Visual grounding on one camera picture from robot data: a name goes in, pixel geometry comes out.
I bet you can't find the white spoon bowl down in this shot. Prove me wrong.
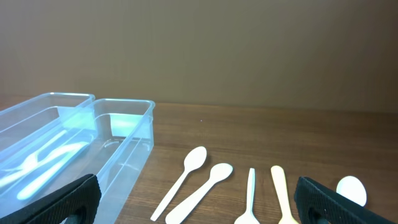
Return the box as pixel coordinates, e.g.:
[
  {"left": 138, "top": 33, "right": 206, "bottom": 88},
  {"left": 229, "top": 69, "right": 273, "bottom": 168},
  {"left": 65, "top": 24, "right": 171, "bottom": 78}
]
[{"left": 234, "top": 168, "right": 259, "bottom": 224}]

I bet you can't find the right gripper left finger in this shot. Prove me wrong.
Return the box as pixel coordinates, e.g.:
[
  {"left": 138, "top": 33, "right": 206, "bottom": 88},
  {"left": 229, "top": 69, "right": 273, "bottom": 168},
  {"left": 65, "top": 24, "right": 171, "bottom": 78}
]
[{"left": 1, "top": 174, "right": 101, "bottom": 224}]

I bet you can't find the clear plastic container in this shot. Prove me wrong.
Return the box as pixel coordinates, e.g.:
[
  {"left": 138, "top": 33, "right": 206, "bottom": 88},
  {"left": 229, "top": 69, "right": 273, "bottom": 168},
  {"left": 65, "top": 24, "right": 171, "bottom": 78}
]
[
  {"left": 0, "top": 91, "right": 96, "bottom": 175},
  {"left": 1, "top": 98, "right": 155, "bottom": 223}
]

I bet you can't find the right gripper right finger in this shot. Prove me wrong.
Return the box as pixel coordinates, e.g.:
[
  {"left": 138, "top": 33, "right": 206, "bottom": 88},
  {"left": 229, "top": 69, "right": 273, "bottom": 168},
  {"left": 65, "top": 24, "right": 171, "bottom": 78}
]
[{"left": 294, "top": 177, "right": 394, "bottom": 224}]

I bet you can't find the yellow plastic spoon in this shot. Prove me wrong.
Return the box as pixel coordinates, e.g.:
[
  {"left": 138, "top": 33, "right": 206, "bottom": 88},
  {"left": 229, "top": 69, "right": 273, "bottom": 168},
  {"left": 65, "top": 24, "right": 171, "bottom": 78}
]
[{"left": 271, "top": 166, "right": 299, "bottom": 224}]

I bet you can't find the yellow plastic fork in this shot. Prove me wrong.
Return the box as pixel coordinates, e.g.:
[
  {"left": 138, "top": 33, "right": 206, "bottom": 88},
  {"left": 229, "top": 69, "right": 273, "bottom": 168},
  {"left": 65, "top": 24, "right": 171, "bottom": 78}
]
[{"left": 1, "top": 142, "right": 88, "bottom": 187}]

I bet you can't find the rightmost white plastic spoon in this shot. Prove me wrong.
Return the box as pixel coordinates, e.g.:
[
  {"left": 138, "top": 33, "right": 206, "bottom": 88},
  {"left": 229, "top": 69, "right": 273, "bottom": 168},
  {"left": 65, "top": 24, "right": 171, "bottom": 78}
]
[{"left": 336, "top": 176, "right": 367, "bottom": 207}]

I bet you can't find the slanted white plastic fork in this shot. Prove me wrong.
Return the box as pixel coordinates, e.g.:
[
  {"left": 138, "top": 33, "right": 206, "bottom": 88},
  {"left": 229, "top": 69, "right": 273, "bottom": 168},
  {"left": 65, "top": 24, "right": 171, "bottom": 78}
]
[{"left": 2, "top": 130, "right": 67, "bottom": 172}]

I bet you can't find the cream plastic spoon leftmost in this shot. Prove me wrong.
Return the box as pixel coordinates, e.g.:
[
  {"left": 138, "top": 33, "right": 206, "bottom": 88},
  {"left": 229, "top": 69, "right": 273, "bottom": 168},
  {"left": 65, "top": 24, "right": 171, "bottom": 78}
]
[{"left": 150, "top": 146, "right": 207, "bottom": 222}]

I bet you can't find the left clear plastic container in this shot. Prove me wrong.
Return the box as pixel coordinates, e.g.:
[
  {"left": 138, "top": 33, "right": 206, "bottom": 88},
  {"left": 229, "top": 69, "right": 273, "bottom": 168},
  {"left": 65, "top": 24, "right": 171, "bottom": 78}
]
[{"left": 0, "top": 91, "right": 96, "bottom": 175}]

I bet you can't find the right clear plastic container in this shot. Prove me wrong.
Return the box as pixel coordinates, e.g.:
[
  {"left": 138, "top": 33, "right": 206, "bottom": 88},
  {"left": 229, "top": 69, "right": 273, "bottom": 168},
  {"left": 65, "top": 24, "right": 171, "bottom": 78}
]
[{"left": 1, "top": 98, "right": 155, "bottom": 223}]

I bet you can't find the wide white plastic spoon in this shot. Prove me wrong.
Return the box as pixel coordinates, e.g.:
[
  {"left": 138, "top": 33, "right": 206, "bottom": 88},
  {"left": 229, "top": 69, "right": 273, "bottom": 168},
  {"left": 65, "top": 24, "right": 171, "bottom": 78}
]
[{"left": 165, "top": 163, "right": 233, "bottom": 224}]

